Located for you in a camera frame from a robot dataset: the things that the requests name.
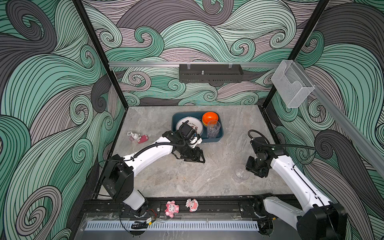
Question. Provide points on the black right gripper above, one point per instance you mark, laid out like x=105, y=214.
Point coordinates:
x=249, y=167

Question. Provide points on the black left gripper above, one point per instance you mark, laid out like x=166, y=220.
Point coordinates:
x=196, y=156

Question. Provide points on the white plate red green circles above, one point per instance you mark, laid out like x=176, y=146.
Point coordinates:
x=195, y=123

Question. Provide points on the clear plastic cup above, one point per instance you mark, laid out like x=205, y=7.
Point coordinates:
x=241, y=173

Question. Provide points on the orange shallow bowl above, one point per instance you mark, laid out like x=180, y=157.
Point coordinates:
x=209, y=116

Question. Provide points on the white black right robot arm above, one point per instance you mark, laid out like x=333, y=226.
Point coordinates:
x=317, y=217

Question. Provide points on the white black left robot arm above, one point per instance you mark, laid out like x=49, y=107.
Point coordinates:
x=119, y=172

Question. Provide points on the teal plastic bin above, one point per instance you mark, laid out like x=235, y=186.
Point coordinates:
x=197, y=117

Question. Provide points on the pink white toy on table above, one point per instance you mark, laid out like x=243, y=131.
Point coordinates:
x=136, y=137

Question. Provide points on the pink white small figure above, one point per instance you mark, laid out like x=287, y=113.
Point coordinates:
x=192, y=205

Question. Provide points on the pink plush pig figure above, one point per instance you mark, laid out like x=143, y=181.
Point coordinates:
x=171, y=209

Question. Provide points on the black right rear frame post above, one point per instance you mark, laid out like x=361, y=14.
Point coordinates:
x=319, y=9

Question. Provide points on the black frame post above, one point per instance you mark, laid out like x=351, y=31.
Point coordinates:
x=319, y=9
x=95, y=41

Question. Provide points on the black perforated wall tray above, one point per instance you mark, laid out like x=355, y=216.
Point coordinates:
x=211, y=74

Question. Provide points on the clear acrylic wall holder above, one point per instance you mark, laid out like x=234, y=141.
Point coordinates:
x=292, y=83

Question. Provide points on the aluminium wall rail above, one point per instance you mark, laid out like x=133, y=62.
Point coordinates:
x=166, y=64

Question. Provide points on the white slotted cable duct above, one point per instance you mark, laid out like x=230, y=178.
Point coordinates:
x=248, y=226

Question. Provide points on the black left rear frame post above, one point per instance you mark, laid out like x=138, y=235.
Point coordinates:
x=95, y=41

